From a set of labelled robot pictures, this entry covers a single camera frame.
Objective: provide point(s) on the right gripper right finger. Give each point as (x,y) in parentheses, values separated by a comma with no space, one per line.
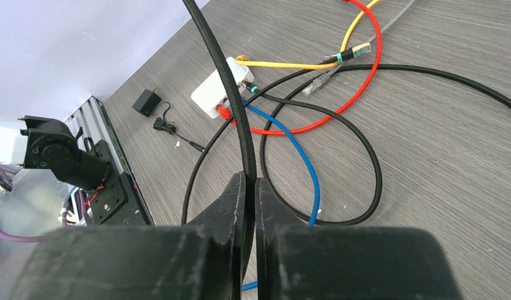
(297,261)

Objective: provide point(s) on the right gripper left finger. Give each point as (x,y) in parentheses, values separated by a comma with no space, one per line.
(199,260)

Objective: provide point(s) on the white network switch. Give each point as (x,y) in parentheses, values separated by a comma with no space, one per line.
(211,92)

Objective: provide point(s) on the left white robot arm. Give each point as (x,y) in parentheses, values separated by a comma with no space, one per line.
(43,143)

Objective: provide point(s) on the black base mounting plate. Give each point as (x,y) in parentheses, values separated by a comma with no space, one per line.
(118,200)

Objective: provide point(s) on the black power adapter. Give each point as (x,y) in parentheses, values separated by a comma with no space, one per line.
(146,104)

